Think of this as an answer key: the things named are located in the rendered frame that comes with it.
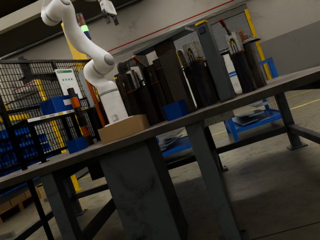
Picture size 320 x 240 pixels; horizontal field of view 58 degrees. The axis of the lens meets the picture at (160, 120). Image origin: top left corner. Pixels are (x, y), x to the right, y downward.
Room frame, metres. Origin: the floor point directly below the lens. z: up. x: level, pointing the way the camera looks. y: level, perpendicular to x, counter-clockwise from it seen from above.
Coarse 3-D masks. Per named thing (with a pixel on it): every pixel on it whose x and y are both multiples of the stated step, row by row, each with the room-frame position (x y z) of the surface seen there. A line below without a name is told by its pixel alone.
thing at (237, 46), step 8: (232, 32) 1.68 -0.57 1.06; (232, 40) 1.68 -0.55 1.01; (240, 40) 1.73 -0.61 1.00; (232, 48) 1.69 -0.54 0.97; (240, 48) 1.67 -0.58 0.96; (240, 56) 1.69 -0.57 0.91; (240, 64) 1.69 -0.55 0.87; (240, 72) 1.70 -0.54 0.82; (248, 72) 1.68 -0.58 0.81; (240, 80) 1.71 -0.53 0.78; (248, 80) 1.68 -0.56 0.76; (248, 88) 1.68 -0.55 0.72; (256, 88) 1.70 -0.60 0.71
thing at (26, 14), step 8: (40, 0) 5.49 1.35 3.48; (72, 0) 5.49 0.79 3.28; (24, 8) 5.55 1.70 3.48; (32, 8) 5.52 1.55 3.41; (40, 8) 5.49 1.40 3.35; (8, 16) 5.61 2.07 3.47; (16, 16) 5.58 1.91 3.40; (24, 16) 5.56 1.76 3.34; (32, 16) 5.54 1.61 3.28; (0, 24) 5.65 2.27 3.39; (8, 24) 5.62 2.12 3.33; (16, 24) 5.63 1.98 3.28; (0, 32) 5.73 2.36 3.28
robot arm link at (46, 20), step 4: (44, 0) 1.68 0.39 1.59; (48, 0) 1.69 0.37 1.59; (44, 4) 1.69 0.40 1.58; (48, 4) 1.70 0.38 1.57; (44, 8) 1.69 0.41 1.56; (44, 12) 1.67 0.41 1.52; (44, 16) 1.68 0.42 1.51; (44, 20) 1.70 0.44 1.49; (48, 20) 1.68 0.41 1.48; (52, 20) 1.68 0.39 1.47; (48, 24) 1.71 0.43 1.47; (52, 24) 1.71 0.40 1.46; (56, 24) 1.74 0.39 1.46
